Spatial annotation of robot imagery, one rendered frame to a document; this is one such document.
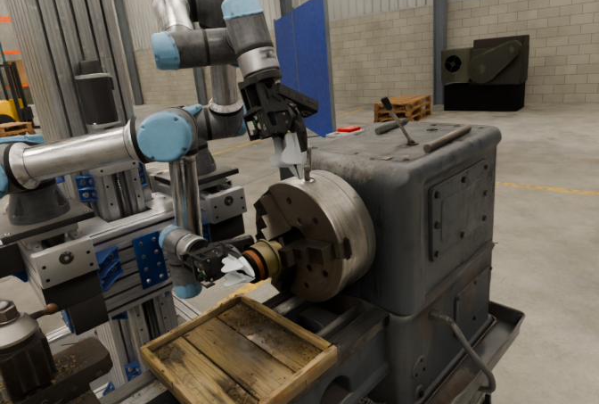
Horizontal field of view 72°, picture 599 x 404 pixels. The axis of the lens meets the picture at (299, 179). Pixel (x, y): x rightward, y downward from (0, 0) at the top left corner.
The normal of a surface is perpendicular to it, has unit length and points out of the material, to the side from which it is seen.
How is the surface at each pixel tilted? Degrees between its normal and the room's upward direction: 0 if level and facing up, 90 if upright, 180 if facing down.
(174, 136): 90
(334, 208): 46
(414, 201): 89
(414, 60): 90
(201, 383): 0
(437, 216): 90
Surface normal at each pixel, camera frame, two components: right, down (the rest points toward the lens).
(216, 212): 0.68, 0.15
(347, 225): 0.58, -0.29
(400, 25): -0.63, 0.28
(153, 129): 0.24, 0.25
